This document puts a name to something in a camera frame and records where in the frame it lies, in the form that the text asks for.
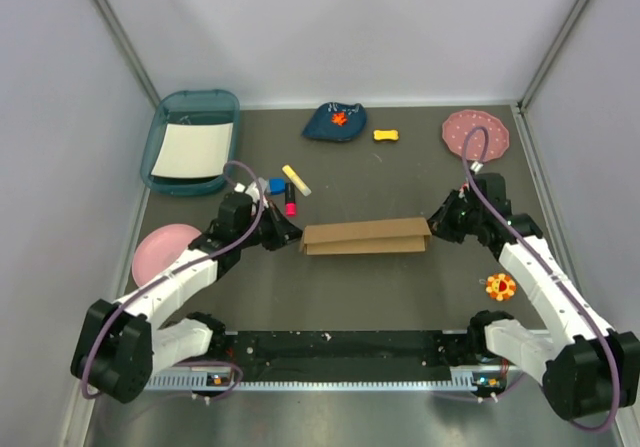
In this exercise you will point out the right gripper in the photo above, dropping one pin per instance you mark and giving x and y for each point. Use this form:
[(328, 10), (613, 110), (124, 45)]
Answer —
[(438, 222)]

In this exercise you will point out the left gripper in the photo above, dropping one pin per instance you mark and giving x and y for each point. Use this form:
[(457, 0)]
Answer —
[(285, 230)]

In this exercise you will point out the brown cardboard box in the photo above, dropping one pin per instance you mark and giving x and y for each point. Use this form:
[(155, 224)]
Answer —
[(403, 235)]

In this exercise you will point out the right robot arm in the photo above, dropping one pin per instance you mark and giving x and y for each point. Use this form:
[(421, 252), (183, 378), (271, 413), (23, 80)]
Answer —
[(586, 366)]

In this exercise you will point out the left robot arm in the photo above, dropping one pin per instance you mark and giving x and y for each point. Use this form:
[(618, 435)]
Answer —
[(123, 343)]

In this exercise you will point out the black pink highlighter marker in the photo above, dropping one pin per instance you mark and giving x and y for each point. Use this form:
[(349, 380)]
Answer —
[(290, 199)]

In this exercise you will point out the blue small eraser block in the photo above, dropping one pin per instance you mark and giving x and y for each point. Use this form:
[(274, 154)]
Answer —
[(276, 186)]

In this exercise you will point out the yellow pink marker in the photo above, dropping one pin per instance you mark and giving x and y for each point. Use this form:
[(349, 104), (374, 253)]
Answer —
[(298, 182)]

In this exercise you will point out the orange yellow flower charm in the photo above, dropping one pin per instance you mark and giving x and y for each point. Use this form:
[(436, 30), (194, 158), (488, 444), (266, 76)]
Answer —
[(499, 287)]

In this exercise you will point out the pink dotted plate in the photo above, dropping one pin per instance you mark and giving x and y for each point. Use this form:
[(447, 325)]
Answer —
[(457, 127)]

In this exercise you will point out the yellow bone sponge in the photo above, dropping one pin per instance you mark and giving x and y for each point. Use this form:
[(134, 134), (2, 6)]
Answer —
[(388, 135)]

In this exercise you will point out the white paper sheet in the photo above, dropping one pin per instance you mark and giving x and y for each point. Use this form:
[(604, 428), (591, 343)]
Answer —
[(193, 151)]

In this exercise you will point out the plain pink plate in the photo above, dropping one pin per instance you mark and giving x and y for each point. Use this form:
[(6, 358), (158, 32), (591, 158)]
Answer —
[(159, 250)]

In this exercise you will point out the dark blue fish dish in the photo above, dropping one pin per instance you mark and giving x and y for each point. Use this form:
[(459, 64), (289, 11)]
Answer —
[(336, 122)]

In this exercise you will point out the teal plastic bin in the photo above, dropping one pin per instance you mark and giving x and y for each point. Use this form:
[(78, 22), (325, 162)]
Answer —
[(191, 107)]

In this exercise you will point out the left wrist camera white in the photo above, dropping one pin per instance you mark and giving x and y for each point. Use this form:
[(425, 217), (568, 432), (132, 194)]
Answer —
[(257, 190)]

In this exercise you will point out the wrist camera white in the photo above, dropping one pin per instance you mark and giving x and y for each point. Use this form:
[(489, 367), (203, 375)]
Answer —
[(476, 167), (257, 190)]

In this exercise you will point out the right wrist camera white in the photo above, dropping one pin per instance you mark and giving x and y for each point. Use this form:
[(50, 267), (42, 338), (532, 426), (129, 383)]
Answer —
[(476, 167)]

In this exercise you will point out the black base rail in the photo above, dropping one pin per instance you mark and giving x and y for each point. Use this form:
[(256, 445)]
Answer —
[(351, 356)]

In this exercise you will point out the aluminium frame profile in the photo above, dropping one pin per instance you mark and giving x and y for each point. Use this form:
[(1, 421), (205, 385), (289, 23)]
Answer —
[(204, 377)]

